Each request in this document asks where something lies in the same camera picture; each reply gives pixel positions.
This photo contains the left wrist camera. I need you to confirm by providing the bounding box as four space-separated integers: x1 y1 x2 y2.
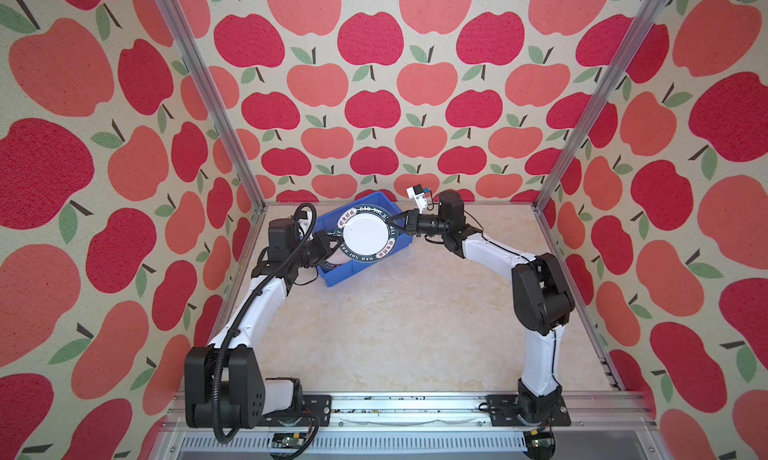
267 217 314 263

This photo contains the right aluminium corner post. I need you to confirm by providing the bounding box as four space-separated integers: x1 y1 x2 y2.
533 0 669 214

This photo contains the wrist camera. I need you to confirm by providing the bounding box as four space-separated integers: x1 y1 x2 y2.
267 217 314 263
406 184 434 213

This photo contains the blue plastic bin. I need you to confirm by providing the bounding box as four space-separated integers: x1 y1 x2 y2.
315 191 412 287

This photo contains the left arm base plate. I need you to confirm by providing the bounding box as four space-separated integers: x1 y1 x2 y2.
259 394 333 428

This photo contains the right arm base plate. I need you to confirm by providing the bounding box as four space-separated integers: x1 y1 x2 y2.
478 393 572 428

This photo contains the aluminium corner post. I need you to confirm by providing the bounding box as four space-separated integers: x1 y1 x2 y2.
533 0 669 214
155 0 266 213

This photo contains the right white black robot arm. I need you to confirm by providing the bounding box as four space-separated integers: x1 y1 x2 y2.
386 190 575 426

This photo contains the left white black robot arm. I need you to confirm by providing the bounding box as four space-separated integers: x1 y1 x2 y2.
184 231 341 443

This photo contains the aluminium front rail frame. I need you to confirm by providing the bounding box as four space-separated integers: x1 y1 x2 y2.
144 391 672 459

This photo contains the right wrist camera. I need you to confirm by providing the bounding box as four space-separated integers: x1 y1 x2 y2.
406 184 434 213

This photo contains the left aluminium corner post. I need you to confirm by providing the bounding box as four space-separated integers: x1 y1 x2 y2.
155 0 266 213

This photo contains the green rim plate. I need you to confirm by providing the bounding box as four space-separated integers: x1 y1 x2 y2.
337 204 399 263

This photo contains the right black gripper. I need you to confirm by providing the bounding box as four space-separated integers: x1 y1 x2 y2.
383 207 449 237

